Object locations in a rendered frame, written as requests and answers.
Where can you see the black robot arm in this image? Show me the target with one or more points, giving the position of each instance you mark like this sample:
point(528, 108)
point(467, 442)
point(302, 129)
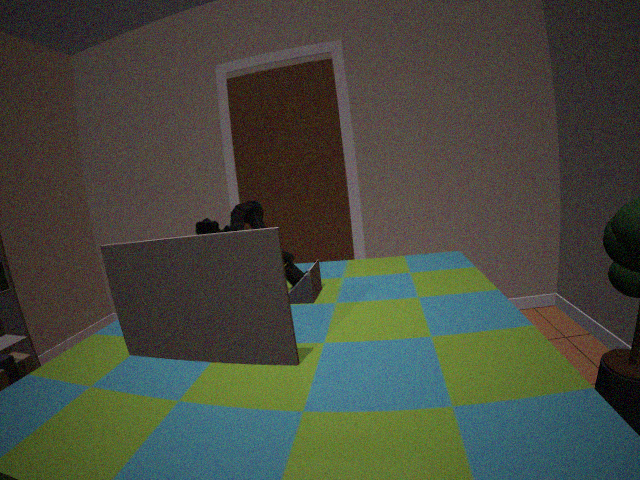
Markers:
point(251, 212)

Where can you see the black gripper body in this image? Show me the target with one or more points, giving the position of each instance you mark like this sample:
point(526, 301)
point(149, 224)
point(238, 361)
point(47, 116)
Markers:
point(207, 227)

